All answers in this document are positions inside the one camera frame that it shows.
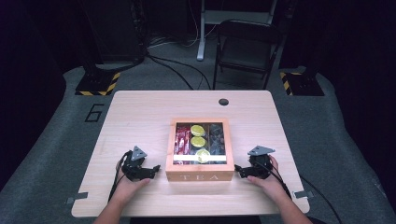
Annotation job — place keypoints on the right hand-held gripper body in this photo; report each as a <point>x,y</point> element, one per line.
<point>261,166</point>

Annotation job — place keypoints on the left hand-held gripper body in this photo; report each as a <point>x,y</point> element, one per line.
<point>135,168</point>

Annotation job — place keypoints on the red coffee stick packet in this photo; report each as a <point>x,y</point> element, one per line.
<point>187,141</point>
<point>177,143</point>
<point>182,143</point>

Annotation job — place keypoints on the pile of clear tea bags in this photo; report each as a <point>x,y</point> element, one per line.
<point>217,140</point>

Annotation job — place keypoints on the wooden box with window lid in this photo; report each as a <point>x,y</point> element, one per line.
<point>199,175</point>

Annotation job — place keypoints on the person's left hand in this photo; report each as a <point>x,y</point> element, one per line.
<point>127,189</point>

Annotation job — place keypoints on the person's right hand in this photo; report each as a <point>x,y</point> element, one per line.
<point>274,186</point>

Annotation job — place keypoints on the green foil coffee capsule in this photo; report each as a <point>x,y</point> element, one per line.
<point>203,156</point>
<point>197,130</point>
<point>198,142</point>

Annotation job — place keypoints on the black yellow striped stand base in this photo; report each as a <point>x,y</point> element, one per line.
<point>98,85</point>
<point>300,85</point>

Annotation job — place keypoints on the black folding chair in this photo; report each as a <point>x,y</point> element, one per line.
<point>246,53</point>

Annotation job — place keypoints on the grey metal table bracket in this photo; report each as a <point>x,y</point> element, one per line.
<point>302,194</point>
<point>77,197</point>

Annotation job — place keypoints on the white desk frame leg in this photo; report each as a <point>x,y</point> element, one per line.
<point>201,43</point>

